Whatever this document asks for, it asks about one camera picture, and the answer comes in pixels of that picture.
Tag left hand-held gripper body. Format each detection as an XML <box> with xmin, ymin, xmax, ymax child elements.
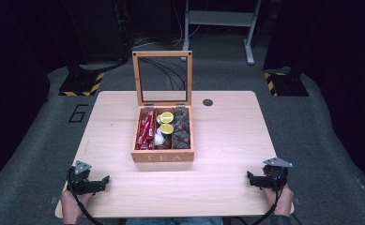
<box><xmin>66</xmin><ymin>160</ymin><xmax>107</xmax><ymax>196</ymax></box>

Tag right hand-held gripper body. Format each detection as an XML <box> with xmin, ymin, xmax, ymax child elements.
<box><xmin>262</xmin><ymin>157</ymin><xmax>294</xmax><ymax>191</ymax></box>

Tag person's right hand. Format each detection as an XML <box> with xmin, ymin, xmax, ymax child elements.
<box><xmin>262</xmin><ymin>184</ymin><xmax>295</xmax><ymax>218</ymax></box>

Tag person's left hand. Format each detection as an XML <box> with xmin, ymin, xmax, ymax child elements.
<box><xmin>60</xmin><ymin>188</ymin><xmax>94</xmax><ymax>225</ymax></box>

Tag wooden tea box with lid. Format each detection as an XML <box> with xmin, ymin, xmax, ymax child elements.
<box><xmin>130</xmin><ymin>50</ymin><xmax>195</xmax><ymax>163</ymax></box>

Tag bundle of red sachets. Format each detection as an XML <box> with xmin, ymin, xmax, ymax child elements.
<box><xmin>135</xmin><ymin>110</ymin><xmax>157</xmax><ymax>151</ymax></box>

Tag white wrapped packet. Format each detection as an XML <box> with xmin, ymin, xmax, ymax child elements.
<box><xmin>153</xmin><ymin>127</ymin><xmax>166</xmax><ymax>146</ymax></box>

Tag pile of dark tea packets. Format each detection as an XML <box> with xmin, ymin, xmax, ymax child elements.
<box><xmin>172</xmin><ymin>109</ymin><xmax>191</xmax><ymax>150</ymax></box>

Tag white metal stand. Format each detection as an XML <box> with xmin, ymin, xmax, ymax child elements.
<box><xmin>181</xmin><ymin>0</ymin><xmax>263</xmax><ymax>66</ymax></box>

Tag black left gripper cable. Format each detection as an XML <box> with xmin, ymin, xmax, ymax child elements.
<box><xmin>66</xmin><ymin>167</ymin><xmax>105</xmax><ymax>225</ymax></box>

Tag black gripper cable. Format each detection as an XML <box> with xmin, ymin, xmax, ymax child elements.
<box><xmin>251</xmin><ymin>182</ymin><xmax>286</xmax><ymax>225</ymax></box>
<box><xmin>66</xmin><ymin>167</ymin><xmax>105</xmax><ymax>225</ymax></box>

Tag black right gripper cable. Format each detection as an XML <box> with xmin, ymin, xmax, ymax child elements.
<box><xmin>251</xmin><ymin>182</ymin><xmax>286</xmax><ymax>225</ymax></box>

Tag black yellow striped base plate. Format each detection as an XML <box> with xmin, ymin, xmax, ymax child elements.
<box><xmin>263</xmin><ymin>71</ymin><xmax>310</xmax><ymax>98</ymax></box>
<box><xmin>58</xmin><ymin>71</ymin><xmax>106</xmax><ymax>98</ymax></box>

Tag black floor cables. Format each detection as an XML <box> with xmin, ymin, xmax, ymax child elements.
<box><xmin>132</xmin><ymin>29</ymin><xmax>189</xmax><ymax>92</ymax></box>

